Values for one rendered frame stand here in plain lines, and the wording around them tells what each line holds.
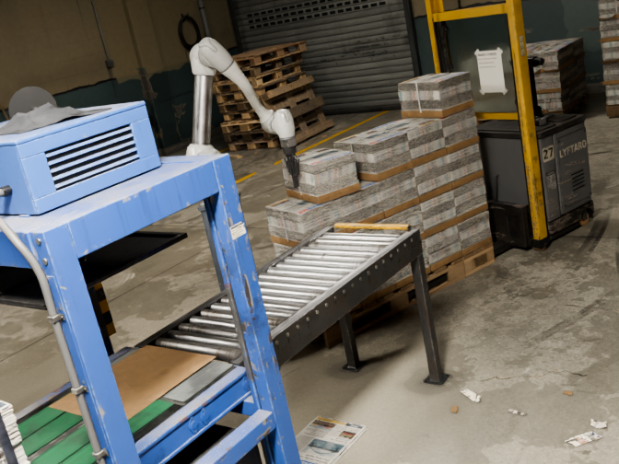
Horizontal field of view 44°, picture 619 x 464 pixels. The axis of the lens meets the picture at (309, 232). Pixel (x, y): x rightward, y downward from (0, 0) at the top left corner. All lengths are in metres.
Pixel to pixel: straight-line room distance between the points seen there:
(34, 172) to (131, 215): 0.27
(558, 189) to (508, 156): 0.41
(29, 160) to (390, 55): 10.03
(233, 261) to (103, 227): 0.51
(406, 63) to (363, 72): 0.77
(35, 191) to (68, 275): 0.27
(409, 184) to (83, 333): 3.04
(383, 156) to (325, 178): 0.44
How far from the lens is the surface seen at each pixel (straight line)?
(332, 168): 4.28
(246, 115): 10.93
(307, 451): 3.60
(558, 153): 5.47
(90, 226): 1.98
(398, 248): 3.51
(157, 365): 2.86
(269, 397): 2.53
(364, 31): 12.02
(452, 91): 4.91
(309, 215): 4.23
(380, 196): 4.55
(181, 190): 2.18
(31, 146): 2.10
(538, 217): 5.31
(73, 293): 1.96
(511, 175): 5.53
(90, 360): 2.01
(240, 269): 2.36
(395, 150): 4.59
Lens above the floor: 1.95
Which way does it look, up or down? 17 degrees down
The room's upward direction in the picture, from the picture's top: 12 degrees counter-clockwise
